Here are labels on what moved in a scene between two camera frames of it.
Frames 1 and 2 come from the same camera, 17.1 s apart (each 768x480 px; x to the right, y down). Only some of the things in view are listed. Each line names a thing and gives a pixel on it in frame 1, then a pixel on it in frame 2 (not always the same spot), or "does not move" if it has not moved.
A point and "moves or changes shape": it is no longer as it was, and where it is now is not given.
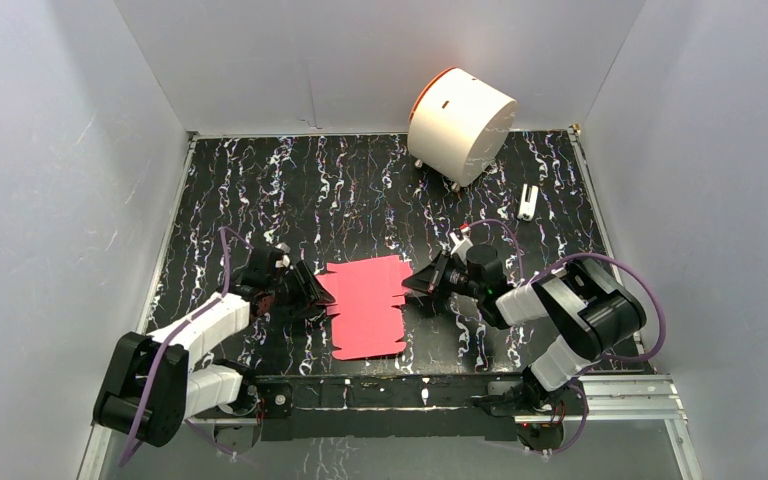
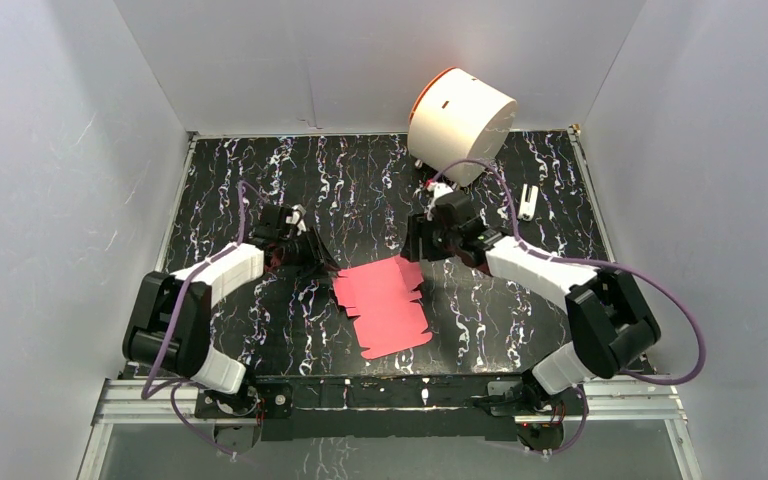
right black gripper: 430,279 → 410,248
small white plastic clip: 527,208 does not move
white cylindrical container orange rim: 458,125 does not move
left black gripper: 289,287 → 308,249
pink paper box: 366,321 moves or changes shape
